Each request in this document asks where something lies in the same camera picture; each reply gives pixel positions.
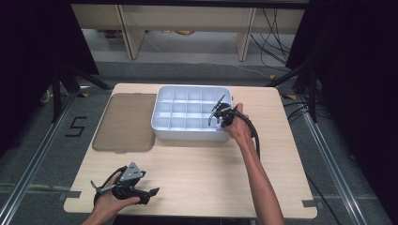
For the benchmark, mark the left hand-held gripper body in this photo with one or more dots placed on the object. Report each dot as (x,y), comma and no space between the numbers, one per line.
(130,179)

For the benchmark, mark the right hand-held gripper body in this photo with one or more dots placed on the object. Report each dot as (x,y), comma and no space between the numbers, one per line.
(226,116)

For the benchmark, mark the lavender cloth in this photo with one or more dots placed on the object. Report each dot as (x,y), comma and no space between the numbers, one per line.
(220,125)

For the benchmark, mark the white compartment storage box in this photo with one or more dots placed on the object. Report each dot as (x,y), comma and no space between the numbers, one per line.
(180,108)

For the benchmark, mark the person's right hand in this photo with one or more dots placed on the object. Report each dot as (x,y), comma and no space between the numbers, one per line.
(240,128)

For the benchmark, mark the person's left hand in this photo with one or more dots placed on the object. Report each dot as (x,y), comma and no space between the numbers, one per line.
(109,201)

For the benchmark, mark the translucent brown box lid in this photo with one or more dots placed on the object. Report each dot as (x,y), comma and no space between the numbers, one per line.
(125,125)

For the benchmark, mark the black metal stand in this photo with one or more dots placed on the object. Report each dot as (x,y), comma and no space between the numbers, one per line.
(67,82)
(308,84)

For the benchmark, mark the black curtain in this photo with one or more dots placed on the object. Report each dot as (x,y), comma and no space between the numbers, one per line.
(28,62)
(359,78)

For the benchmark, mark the aluminium floor rail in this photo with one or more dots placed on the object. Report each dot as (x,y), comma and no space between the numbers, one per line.
(34,162)
(331,168)

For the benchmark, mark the light wooden desk frame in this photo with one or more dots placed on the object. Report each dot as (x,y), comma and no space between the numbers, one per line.
(187,18)

